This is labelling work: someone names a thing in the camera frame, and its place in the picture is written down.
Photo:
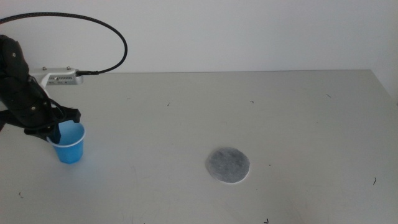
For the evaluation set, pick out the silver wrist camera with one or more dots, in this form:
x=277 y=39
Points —
x=60 y=78

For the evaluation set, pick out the round grey cup mat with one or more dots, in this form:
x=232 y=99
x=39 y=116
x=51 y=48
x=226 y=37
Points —
x=229 y=165

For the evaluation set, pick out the blue plastic cup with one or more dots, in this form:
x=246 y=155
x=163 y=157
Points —
x=70 y=149

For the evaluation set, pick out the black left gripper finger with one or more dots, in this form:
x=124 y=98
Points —
x=56 y=133
x=37 y=133

